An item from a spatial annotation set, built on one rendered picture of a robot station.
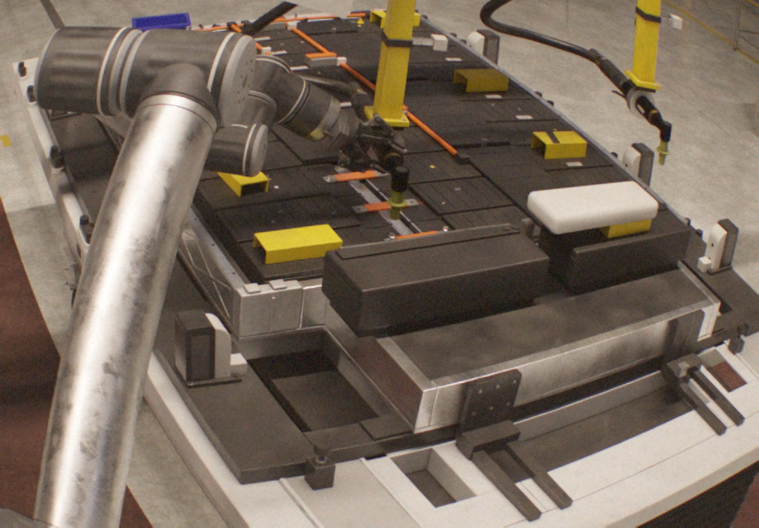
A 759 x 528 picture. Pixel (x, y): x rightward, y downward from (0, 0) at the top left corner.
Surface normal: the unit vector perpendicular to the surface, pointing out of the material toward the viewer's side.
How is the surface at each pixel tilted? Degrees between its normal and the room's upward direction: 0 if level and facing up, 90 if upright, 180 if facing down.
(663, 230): 0
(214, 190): 0
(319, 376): 0
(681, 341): 90
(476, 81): 90
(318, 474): 90
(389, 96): 90
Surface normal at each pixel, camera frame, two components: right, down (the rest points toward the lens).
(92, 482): 0.47, -0.31
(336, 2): 0.79, 0.37
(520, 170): 0.11, -0.87
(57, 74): -0.16, 0.29
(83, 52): -0.06, -0.24
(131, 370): 0.79, -0.11
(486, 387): 0.45, 0.48
